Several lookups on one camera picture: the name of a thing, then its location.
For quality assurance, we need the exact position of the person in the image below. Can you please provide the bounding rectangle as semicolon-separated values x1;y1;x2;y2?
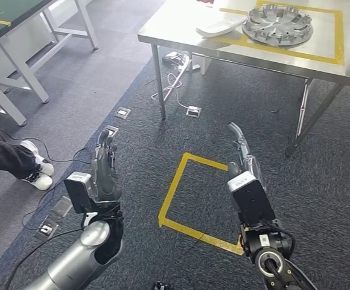
0;114;55;192

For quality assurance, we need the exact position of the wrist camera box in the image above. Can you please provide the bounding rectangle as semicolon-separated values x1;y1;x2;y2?
226;171;276;227
63;171;95;215

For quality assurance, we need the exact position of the white curved plastic part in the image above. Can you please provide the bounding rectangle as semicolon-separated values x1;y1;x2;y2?
196;16;248;39

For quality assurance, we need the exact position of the black floor cable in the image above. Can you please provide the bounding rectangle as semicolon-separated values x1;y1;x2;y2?
0;136;93;232

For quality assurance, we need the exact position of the stainless steel workbench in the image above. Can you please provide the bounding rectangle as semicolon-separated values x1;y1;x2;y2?
137;0;350;157

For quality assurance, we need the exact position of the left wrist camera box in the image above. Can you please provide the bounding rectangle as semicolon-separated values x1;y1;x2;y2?
63;171;95;215

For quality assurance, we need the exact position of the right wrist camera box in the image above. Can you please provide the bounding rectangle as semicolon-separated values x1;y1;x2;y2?
226;171;276;227

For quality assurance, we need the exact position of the grey plastic wheel cover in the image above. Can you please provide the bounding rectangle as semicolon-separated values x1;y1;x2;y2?
241;4;314;48

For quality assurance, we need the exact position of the white floor cable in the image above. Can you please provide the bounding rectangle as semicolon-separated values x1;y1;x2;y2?
150;72;192;111

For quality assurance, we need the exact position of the green top white table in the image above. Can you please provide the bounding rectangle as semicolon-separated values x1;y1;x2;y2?
0;36;27;127
0;0;99;104

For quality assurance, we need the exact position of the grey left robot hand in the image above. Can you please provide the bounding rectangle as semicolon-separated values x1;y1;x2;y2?
91;129;123;203

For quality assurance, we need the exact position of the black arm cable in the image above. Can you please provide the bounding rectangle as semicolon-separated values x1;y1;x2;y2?
0;228;84;290

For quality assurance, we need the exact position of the yellow floor tape square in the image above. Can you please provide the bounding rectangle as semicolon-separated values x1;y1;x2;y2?
158;152;244;256

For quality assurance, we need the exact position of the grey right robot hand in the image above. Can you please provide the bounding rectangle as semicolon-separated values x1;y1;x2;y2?
227;121;268;193

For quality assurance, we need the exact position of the white power strip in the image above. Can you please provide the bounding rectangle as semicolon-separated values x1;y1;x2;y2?
162;51;192;74

